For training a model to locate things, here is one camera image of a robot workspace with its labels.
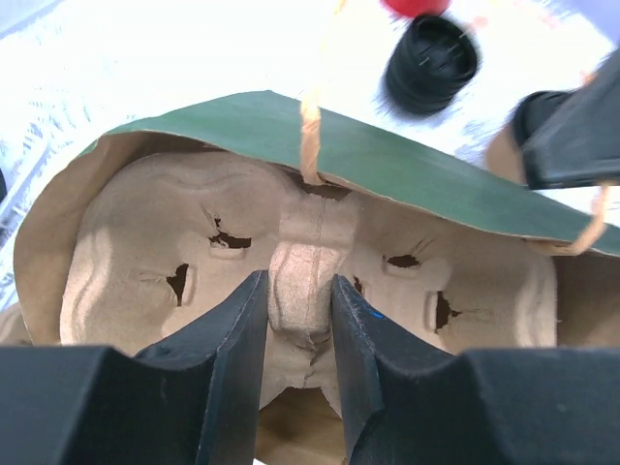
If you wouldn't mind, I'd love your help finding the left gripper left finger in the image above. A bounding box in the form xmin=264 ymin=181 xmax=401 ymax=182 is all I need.
xmin=1 ymin=271 xmax=267 ymax=464

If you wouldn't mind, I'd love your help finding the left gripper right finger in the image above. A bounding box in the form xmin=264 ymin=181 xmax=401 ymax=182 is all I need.
xmin=331 ymin=276 xmax=619 ymax=464

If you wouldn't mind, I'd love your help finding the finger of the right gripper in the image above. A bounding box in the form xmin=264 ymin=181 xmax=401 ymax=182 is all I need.
xmin=512 ymin=50 xmax=619 ymax=190

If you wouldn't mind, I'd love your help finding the single paper cup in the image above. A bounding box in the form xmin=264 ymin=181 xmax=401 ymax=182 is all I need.
xmin=484 ymin=125 xmax=526 ymax=186

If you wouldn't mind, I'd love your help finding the green paper bag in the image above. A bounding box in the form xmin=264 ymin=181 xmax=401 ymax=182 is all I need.
xmin=14 ymin=91 xmax=619 ymax=464

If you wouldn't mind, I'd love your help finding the cardboard cup carrier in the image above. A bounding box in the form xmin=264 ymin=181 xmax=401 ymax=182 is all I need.
xmin=60 ymin=152 xmax=556 ymax=409

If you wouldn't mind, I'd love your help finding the stack of black lids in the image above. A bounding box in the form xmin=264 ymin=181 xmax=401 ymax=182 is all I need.
xmin=385 ymin=14 xmax=479 ymax=115

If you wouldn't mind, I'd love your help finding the red cup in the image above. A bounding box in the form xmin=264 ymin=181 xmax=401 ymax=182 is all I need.
xmin=381 ymin=0 xmax=451 ymax=19

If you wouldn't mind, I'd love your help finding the floral table mat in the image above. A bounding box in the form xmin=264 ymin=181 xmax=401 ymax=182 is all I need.
xmin=1 ymin=1 xmax=619 ymax=306

